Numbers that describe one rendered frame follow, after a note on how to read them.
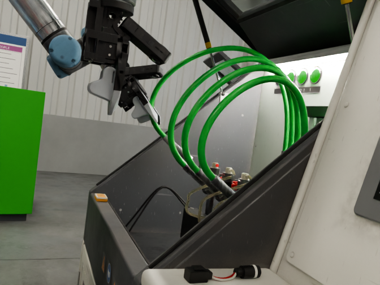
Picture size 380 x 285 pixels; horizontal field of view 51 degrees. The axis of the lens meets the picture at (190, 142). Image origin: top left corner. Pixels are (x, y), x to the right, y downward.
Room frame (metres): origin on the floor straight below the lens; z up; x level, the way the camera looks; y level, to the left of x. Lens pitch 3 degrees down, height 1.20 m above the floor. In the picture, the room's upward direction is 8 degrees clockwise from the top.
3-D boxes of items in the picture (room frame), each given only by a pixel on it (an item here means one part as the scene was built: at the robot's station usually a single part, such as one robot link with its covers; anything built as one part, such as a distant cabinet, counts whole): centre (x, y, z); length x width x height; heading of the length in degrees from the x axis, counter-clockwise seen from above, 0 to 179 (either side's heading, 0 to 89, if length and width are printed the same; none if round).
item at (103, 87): (0.76, 0.18, 1.24); 0.06 x 0.03 x 0.09; 111
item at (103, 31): (0.78, 0.18, 1.35); 0.09 x 0.08 x 0.12; 111
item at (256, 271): (0.58, -0.08, 0.99); 0.12 x 0.02 x 0.02; 115
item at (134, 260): (0.92, 0.15, 0.87); 0.62 x 0.04 x 0.16; 21
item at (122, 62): (0.76, 0.15, 1.29); 0.05 x 0.02 x 0.09; 21
